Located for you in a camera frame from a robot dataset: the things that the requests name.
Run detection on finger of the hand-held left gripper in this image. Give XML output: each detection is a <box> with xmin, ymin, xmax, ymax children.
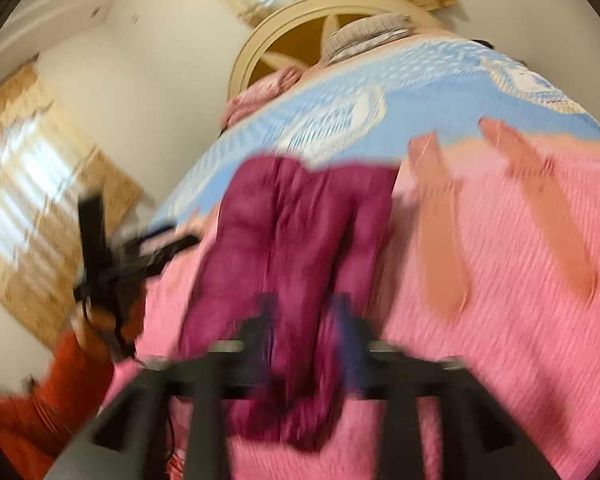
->
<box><xmin>115</xmin><ymin>226</ymin><xmax>201</xmax><ymax>281</ymax></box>

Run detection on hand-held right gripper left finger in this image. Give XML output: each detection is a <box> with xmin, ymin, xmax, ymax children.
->
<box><xmin>44</xmin><ymin>294</ymin><xmax>282</xmax><ymax>480</ymax></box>

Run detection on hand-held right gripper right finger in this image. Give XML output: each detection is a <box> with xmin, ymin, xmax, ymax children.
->
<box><xmin>327</xmin><ymin>292</ymin><xmax>563</xmax><ymax>480</ymax></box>

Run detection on maroon pants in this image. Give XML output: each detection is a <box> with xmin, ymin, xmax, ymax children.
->
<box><xmin>177</xmin><ymin>155</ymin><xmax>402</xmax><ymax>453</ymax></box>

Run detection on person's left forearm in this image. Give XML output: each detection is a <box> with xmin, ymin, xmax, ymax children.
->
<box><xmin>0</xmin><ymin>332</ymin><xmax>118</xmax><ymax>467</ymax></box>

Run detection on person's left hand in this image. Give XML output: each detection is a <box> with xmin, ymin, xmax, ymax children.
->
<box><xmin>71</xmin><ymin>287</ymin><xmax>147</xmax><ymax>362</ymax></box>

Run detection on beige side window curtain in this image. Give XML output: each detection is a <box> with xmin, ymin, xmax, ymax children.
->
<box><xmin>0</xmin><ymin>62</ymin><xmax>144</xmax><ymax>348</ymax></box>

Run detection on pink and blue printed blanket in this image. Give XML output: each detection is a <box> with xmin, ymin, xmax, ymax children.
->
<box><xmin>100</xmin><ymin>30</ymin><xmax>600</xmax><ymax>480</ymax></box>

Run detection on pink pillow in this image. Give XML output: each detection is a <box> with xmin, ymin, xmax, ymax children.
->
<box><xmin>220</xmin><ymin>66</ymin><xmax>304</xmax><ymax>129</ymax></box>

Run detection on cream arched headboard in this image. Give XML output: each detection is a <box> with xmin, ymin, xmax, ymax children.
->
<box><xmin>227</xmin><ymin>0</ymin><xmax>433</xmax><ymax>106</ymax></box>

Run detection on grey pillow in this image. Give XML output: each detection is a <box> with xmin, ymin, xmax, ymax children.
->
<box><xmin>321</xmin><ymin>12</ymin><xmax>417</xmax><ymax>64</ymax></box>

